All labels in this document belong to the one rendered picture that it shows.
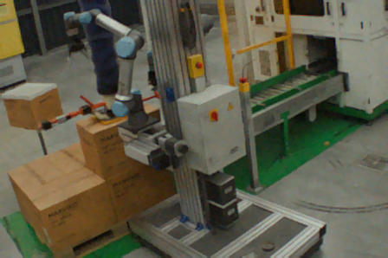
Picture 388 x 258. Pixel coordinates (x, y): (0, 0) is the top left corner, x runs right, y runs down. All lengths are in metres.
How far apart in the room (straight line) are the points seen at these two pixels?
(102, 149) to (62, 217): 0.62
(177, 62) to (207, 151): 0.57
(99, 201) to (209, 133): 1.21
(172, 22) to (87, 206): 1.59
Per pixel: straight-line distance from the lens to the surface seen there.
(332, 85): 5.01
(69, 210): 3.42
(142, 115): 3.00
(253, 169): 3.95
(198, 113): 2.62
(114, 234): 3.69
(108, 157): 3.43
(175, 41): 2.70
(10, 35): 10.70
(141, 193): 3.68
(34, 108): 4.76
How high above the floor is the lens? 2.06
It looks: 22 degrees down
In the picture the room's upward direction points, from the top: 9 degrees counter-clockwise
